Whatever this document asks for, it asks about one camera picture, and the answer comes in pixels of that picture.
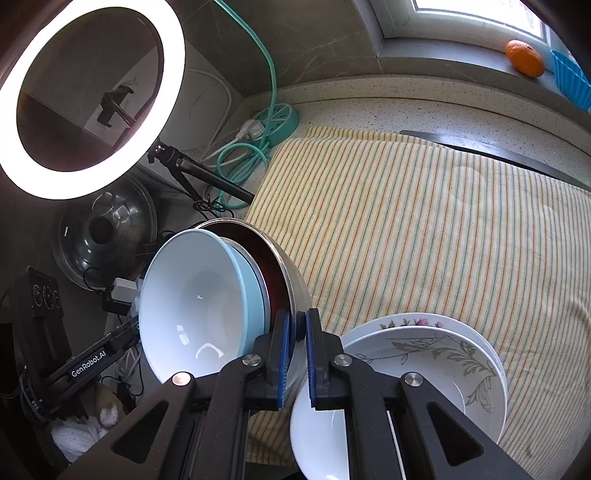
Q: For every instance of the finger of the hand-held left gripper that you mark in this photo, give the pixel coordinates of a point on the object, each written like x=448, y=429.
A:
x=129, y=328

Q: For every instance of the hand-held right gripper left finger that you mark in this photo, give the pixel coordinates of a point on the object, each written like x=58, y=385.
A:
x=284, y=364

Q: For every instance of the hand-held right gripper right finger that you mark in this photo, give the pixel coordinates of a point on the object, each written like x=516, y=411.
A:
x=312, y=364

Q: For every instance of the red steel bowl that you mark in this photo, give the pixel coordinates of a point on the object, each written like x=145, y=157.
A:
x=263, y=300

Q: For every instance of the light blue ceramic bowl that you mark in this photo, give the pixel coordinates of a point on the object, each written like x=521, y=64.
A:
x=194, y=304

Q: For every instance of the large steel bowl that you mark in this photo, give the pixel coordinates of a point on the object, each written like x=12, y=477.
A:
x=295, y=286

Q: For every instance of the large pink floral plate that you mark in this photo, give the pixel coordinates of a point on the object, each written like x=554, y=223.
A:
x=415, y=320

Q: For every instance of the white leaf pattern plate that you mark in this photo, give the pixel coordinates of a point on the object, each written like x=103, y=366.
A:
x=443, y=369

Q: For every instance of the person's left hand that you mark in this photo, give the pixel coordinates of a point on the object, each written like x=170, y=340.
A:
x=108, y=408

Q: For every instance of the white charger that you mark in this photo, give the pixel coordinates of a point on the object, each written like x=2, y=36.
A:
x=125, y=288

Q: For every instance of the striped yellow cloth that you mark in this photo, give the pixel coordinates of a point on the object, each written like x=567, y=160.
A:
x=415, y=221

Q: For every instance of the black phone holder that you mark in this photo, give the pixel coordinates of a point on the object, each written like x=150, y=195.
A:
x=113, y=106

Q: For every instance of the white plug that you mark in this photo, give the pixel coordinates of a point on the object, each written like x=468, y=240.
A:
x=247, y=130

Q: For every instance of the teal round power strip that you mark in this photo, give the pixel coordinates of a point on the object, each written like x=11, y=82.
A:
x=279, y=122

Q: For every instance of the steel sink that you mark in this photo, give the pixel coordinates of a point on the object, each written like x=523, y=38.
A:
x=508, y=154

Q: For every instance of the orange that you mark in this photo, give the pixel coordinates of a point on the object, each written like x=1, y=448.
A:
x=525, y=58

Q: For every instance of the window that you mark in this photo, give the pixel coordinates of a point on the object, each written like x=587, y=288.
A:
x=461, y=14

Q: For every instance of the blue silicone cup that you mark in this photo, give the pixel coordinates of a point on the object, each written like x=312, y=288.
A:
x=572, y=81

